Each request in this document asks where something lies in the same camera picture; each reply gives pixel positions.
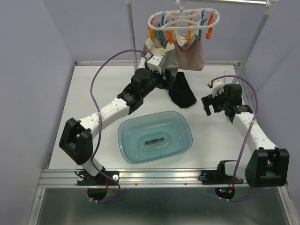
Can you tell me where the black underwear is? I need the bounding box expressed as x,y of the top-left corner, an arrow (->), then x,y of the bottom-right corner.
168,72 -> 197,108

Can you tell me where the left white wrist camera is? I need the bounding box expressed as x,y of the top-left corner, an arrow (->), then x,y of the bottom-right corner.
146,54 -> 163,74

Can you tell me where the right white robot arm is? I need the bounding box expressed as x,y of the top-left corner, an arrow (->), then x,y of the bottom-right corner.
202,80 -> 290,188

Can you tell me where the teal plastic basin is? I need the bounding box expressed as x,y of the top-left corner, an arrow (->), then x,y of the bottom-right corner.
118,111 -> 193,164

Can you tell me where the pink underwear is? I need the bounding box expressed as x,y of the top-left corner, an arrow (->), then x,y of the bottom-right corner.
173,31 -> 205,71

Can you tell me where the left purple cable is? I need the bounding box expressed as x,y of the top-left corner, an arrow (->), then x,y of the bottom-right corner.
90,50 -> 150,204

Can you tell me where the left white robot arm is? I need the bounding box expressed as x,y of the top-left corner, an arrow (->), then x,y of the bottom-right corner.
59,68 -> 176,177

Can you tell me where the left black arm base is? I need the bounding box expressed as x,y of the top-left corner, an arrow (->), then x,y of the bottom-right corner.
75,169 -> 120,203

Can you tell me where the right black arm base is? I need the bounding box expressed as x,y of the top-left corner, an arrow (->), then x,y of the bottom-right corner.
198,169 -> 244,200

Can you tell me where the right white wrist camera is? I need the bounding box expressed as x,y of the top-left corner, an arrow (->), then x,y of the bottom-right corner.
208,79 -> 224,98

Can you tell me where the aluminium mounting rail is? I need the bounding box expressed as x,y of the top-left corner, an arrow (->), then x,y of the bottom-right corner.
37,168 -> 232,188

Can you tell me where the white drying rack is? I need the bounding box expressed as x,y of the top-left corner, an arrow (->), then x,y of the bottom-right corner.
125,0 -> 281,78

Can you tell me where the grey underwear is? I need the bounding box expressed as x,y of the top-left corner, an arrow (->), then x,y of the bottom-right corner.
143,37 -> 179,74

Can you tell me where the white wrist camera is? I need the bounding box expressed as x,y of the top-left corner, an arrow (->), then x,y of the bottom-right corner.
146,54 -> 163,74
208,79 -> 224,98

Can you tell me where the white clip hanger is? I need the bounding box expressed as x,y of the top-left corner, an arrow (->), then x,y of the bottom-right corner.
148,0 -> 220,44

